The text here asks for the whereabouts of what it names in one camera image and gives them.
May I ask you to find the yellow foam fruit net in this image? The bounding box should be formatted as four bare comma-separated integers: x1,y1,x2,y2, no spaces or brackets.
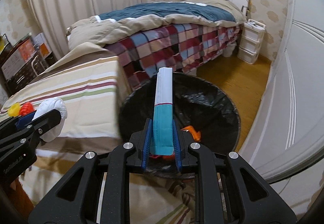
7,102,21,117

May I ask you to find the red foam fruit net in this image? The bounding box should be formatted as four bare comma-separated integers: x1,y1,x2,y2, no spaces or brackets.
19,102,35,116

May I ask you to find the white tissue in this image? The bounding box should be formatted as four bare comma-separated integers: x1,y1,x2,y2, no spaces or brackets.
31,97,68,142

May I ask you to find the red trash in bin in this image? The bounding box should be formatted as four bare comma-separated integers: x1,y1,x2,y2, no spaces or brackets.
149,154,175,161

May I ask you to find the orange trash in bin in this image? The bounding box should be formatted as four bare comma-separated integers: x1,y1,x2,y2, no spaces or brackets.
182,125,201,142

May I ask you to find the black lined trash bin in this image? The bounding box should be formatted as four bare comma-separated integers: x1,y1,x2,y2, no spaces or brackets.
117,71,241,180

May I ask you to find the striped table cloth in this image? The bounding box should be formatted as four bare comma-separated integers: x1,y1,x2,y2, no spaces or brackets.
1,43,194,223

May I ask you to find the plaid bed sheet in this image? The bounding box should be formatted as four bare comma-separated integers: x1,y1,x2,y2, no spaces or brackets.
104,24,240,90

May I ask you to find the white wardrobe door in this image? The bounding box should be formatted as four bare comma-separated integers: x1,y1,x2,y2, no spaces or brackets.
239,0,323,183

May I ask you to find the small white waste bin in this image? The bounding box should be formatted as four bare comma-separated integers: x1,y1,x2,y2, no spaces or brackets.
222,42,237,57

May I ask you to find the white plastic drawer unit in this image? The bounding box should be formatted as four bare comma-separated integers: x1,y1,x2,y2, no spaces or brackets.
237,19,266,64

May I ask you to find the beige and blue duvet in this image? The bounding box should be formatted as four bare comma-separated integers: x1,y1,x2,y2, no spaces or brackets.
66,0,246,50

